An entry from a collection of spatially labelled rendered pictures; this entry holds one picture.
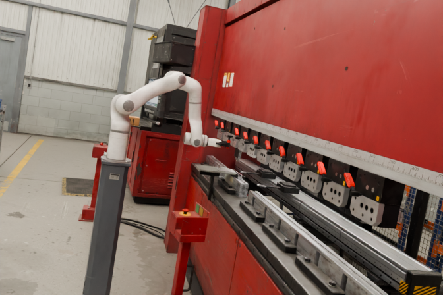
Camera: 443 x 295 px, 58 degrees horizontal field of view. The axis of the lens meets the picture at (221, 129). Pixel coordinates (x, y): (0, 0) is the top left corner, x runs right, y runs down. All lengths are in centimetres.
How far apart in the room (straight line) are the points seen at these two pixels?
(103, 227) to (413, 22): 209
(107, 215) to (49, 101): 731
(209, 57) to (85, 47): 637
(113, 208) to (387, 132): 181
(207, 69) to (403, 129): 255
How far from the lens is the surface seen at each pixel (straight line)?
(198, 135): 273
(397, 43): 145
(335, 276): 163
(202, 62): 366
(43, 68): 984
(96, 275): 283
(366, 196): 145
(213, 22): 371
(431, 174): 124
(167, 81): 264
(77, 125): 984
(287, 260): 180
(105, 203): 266
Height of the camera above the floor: 150
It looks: 4 degrees down
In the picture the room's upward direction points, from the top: 9 degrees clockwise
